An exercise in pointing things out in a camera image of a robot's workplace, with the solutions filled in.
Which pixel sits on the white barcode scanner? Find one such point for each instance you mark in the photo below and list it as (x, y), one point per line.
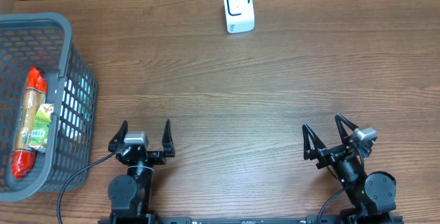
(239, 16)

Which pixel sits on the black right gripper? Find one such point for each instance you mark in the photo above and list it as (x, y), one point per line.
(331, 153)

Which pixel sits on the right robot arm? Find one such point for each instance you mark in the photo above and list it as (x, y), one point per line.
(372, 196)

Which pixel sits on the grey plastic basket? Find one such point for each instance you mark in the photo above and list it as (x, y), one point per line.
(44, 41)

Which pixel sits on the spaghetti pack with red ends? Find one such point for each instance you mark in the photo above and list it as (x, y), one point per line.
(35, 91)

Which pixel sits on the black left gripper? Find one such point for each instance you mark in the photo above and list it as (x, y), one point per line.
(168, 145)

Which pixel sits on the green tea packet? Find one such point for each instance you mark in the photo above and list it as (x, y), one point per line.
(41, 127)

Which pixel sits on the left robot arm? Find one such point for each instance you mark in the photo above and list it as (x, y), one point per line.
(130, 194)

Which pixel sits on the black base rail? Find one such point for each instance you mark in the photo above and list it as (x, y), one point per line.
(311, 219)

